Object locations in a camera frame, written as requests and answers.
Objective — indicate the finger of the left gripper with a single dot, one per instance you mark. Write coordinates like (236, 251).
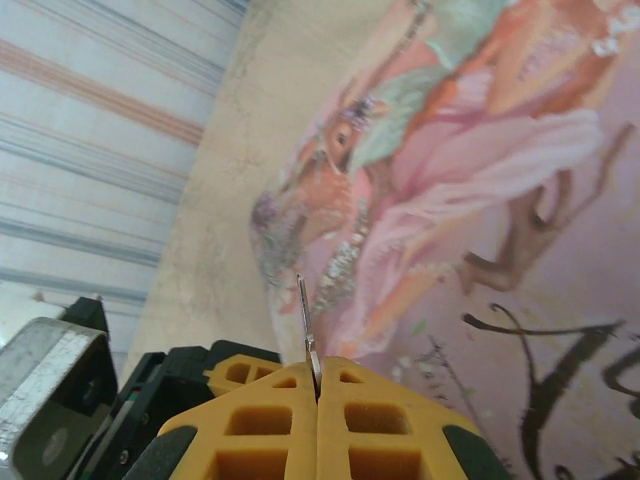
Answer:
(220, 382)

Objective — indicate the thin metal blade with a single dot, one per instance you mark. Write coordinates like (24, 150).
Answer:
(306, 315)

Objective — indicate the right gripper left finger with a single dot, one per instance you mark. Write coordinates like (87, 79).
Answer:
(260, 425)

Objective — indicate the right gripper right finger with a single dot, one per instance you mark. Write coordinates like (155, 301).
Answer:
(380, 425)

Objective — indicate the grey metal bracket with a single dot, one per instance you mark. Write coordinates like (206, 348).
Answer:
(45, 390)

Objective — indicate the pink illustrated tin box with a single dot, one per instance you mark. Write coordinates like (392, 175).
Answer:
(475, 200)

